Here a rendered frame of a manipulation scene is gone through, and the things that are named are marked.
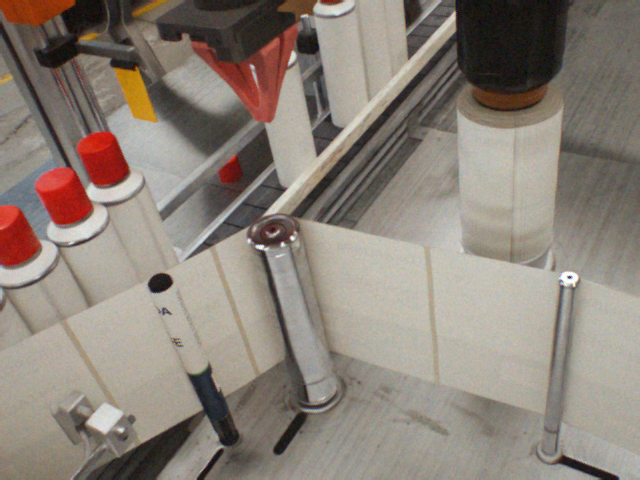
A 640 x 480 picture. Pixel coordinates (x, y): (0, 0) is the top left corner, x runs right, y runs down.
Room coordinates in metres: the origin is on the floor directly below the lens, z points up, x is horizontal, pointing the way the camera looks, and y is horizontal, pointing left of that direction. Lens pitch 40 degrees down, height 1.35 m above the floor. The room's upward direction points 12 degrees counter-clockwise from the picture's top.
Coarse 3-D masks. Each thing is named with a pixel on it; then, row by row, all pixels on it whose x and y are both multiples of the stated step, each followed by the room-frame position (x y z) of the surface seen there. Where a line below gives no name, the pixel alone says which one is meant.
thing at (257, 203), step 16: (448, 0) 1.12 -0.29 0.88; (432, 16) 1.07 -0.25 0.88; (448, 16) 1.05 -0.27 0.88; (416, 32) 1.02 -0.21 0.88; (432, 32) 1.01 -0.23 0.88; (416, 48) 0.96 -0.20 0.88; (448, 48) 0.94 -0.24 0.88; (432, 64) 0.90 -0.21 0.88; (416, 80) 0.86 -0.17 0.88; (400, 96) 0.83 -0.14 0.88; (384, 112) 0.80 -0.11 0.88; (320, 128) 0.79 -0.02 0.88; (336, 128) 0.78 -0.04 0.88; (368, 128) 0.76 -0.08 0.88; (320, 144) 0.75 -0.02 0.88; (272, 176) 0.70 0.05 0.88; (336, 176) 0.67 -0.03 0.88; (256, 192) 0.67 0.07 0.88; (272, 192) 0.66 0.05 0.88; (320, 192) 0.65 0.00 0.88; (240, 208) 0.65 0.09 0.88; (256, 208) 0.64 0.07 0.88; (304, 208) 0.62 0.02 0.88; (224, 224) 0.62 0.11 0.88; (240, 224) 0.62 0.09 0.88; (208, 240) 0.60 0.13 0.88
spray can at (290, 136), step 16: (288, 64) 0.66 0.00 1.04; (256, 80) 0.67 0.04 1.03; (288, 80) 0.66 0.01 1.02; (288, 96) 0.65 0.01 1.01; (304, 96) 0.68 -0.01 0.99; (288, 112) 0.65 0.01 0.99; (304, 112) 0.67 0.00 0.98; (272, 128) 0.66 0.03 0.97; (288, 128) 0.65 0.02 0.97; (304, 128) 0.66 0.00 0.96; (272, 144) 0.67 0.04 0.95; (288, 144) 0.65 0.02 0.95; (304, 144) 0.66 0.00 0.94; (288, 160) 0.65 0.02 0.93; (304, 160) 0.66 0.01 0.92; (288, 176) 0.66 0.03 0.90
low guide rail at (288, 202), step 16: (448, 32) 0.94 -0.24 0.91; (432, 48) 0.90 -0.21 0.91; (416, 64) 0.85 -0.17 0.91; (400, 80) 0.81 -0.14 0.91; (384, 96) 0.78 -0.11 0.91; (368, 112) 0.74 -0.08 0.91; (352, 128) 0.71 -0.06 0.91; (336, 144) 0.69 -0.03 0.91; (352, 144) 0.71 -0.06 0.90; (320, 160) 0.66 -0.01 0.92; (336, 160) 0.68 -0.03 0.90; (304, 176) 0.63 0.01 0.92; (320, 176) 0.65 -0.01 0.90; (288, 192) 0.61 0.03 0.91; (304, 192) 0.62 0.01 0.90; (272, 208) 0.59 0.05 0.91; (288, 208) 0.59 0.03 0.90
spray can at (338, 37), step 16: (320, 0) 0.78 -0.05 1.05; (336, 0) 0.77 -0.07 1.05; (352, 0) 0.79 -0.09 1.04; (320, 16) 0.77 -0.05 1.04; (336, 16) 0.76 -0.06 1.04; (352, 16) 0.77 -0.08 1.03; (320, 32) 0.78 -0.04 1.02; (336, 32) 0.76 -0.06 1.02; (352, 32) 0.77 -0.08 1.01; (320, 48) 0.78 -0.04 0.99; (336, 48) 0.77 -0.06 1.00; (352, 48) 0.77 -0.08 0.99; (336, 64) 0.77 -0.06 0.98; (352, 64) 0.77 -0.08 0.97; (336, 80) 0.77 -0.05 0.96; (352, 80) 0.77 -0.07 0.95; (336, 96) 0.77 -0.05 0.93; (352, 96) 0.77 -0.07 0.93; (336, 112) 0.77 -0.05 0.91; (352, 112) 0.76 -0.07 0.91
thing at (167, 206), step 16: (320, 64) 0.81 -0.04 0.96; (304, 80) 0.77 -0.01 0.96; (256, 128) 0.69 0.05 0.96; (224, 144) 0.66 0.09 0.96; (240, 144) 0.66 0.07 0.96; (208, 160) 0.63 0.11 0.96; (224, 160) 0.64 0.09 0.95; (192, 176) 0.61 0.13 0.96; (208, 176) 0.62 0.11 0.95; (176, 192) 0.58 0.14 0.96; (192, 192) 0.59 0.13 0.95; (160, 208) 0.56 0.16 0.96; (176, 208) 0.57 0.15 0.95
